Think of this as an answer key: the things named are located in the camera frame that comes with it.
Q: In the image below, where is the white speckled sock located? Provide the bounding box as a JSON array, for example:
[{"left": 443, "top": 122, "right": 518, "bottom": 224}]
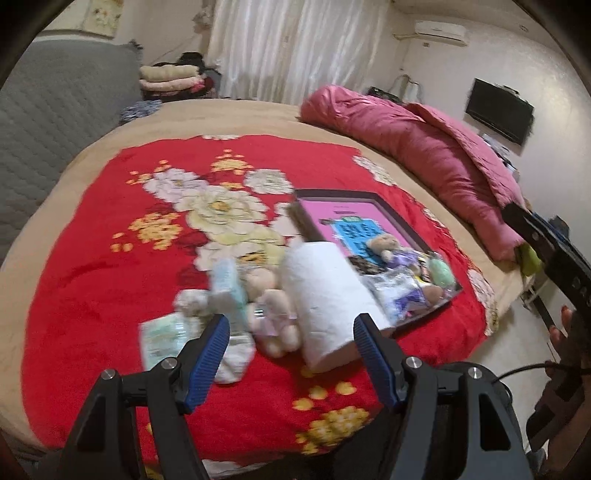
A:
[{"left": 173, "top": 289, "right": 256, "bottom": 385}]

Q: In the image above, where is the white blue wipes packet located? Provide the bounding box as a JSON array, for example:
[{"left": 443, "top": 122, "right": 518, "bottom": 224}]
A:
[{"left": 363, "top": 267, "right": 435, "bottom": 327}]

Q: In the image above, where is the beige makeup sponge egg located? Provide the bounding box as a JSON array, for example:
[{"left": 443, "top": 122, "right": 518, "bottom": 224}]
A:
[{"left": 422, "top": 284, "right": 445, "bottom": 306}]

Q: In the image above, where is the white paper towel roll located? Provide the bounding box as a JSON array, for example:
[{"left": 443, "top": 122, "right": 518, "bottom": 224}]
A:
[{"left": 280, "top": 242, "right": 394, "bottom": 373}]

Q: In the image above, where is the plush bunny with crown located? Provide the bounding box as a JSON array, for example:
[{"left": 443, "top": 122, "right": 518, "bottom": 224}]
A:
[{"left": 242, "top": 267, "right": 303, "bottom": 358}]

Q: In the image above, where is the green sponge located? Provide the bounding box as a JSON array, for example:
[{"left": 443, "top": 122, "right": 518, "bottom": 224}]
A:
[{"left": 428, "top": 255, "right": 456, "bottom": 289}]

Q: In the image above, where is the small teddy bear purple dress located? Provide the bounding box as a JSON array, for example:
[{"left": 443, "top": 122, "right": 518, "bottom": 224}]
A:
[{"left": 366, "top": 233, "right": 421, "bottom": 275}]

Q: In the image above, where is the person hand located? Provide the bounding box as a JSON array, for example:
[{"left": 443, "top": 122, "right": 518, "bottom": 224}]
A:
[{"left": 549, "top": 305, "right": 590, "bottom": 369}]

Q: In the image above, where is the green pillow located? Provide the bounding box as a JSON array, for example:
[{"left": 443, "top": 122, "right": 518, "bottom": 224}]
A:
[{"left": 515, "top": 243, "right": 544, "bottom": 277}]

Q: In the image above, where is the pale green tissue pack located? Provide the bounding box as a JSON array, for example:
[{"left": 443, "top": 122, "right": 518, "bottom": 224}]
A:
[{"left": 138, "top": 257, "right": 250, "bottom": 372}]

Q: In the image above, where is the dark shallow box tray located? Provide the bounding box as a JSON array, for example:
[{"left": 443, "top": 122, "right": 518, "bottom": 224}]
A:
[{"left": 287, "top": 189, "right": 462, "bottom": 328}]

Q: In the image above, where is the leopard print scrunchie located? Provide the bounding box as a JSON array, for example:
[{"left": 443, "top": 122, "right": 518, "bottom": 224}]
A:
[{"left": 348, "top": 255, "right": 386, "bottom": 276}]

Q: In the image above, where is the pink quilted comforter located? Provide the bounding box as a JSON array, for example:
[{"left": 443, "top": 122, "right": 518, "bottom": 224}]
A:
[{"left": 301, "top": 85, "right": 525, "bottom": 261}]

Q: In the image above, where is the white dresser with items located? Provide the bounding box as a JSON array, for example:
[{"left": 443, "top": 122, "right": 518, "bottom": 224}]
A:
[{"left": 480, "top": 133, "right": 521, "bottom": 183}]

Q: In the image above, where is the pink book in tray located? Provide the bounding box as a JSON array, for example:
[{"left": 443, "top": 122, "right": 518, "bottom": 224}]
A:
[{"left": 298, "top": 199, "right": 411, "bottom": 265}]

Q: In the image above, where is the red floral blanket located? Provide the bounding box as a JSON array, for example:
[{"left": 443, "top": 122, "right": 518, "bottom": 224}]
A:
[{"left": 22, "top": 135, "right": 496, "bottom": 465}]

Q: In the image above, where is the blue patterned cloth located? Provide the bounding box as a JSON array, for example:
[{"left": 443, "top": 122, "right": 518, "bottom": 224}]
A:
[{"left": 119, "top": 99, "right": 162, "bottom": 125}]

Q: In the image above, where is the white air conditioner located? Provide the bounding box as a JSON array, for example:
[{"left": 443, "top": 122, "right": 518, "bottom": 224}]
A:
[{"left": 415, "top": 20, "right": 469, "bottom": 46}]

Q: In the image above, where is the stack of folded clothes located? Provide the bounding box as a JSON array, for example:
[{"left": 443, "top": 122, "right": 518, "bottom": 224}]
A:
[{"left": 139, "top": 51, "right": 222, "bottom": 103}]

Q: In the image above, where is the white sheer curtain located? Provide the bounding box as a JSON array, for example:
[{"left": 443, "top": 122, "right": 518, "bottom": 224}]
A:
[{"left": 207, "top": 1, "right": 390, "bottom": 105}]

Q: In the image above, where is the wall television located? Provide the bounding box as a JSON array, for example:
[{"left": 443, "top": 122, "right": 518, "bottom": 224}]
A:
[{"left": 465, "top": 78, "right": 534, "bottom": 146}]

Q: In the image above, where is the floral wall painting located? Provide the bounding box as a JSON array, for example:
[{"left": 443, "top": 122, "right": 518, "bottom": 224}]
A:
[{"left": 81, "top": 0, "right": 123, "bottom": 38}]

